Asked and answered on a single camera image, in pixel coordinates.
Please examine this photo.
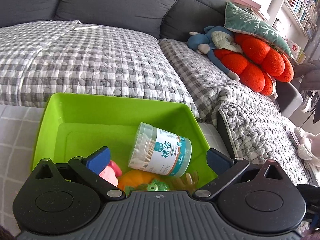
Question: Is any tan toy octopus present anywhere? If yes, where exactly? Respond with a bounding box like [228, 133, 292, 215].
[171, 171, 199, 194]

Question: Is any green plastic cookie box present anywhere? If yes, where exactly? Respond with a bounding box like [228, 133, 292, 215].
[32, 93, 217, 186]

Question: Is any grey patterned quilt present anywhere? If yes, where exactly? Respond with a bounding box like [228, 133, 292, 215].
[217, 104, 312, 185]

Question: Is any orange toy carrot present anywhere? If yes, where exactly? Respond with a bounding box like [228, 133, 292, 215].
[118, 170, 170, 195]

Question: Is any cotton swab jar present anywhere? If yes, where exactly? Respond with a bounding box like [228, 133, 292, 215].
[128, 122, 192, 178]

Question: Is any light grey grid blanket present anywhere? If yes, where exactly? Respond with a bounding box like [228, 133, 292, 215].
[1, 105, 44, 236]

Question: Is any red flower cushion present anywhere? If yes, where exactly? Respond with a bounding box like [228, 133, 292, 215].
[213, 33, 294, 96]

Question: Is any grey checkered quilt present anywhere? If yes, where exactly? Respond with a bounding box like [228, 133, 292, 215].
[1, 21, 280, 124]

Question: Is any grey chair with jacket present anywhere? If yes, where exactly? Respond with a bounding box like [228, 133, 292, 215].
[294, 60, 320, 124]

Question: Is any blue plush monkey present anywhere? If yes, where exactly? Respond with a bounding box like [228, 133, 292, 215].
[187, 26, 243, 81]

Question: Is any green snowflake pillow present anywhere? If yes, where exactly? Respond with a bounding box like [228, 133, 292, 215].
[224, 2, 293, 58]

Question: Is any pink box on sofa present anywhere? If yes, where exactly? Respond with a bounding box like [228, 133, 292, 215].
[233, 0, 270, 21]

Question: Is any dark grey sofa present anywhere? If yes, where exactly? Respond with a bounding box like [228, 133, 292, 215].
[1, 0, 301, 117]

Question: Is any white bookshelf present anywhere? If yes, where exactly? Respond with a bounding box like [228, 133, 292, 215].
[267, 0, 319, 64]

